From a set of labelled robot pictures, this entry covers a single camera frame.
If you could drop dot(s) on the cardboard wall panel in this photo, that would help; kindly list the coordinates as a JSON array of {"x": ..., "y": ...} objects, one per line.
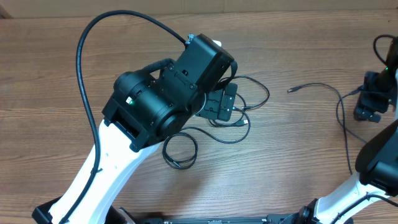
[{"x": 83, "y": 8}]

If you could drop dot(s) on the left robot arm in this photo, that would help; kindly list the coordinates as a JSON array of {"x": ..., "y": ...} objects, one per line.
[{"x": 146, "y": 107}]

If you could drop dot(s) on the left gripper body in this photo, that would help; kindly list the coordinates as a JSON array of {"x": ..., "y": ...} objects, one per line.
[{"x": 209, "y": 110}]

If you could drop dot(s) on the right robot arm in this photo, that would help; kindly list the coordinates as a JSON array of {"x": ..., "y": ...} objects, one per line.
[{"x": 374, "y": 176}]

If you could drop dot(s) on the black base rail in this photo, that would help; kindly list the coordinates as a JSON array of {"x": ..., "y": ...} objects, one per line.
[{"x": 269, "y": 219}]

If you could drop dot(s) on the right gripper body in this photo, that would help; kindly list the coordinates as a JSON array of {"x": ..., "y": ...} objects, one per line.
[{"x": 366, "y": 112}]

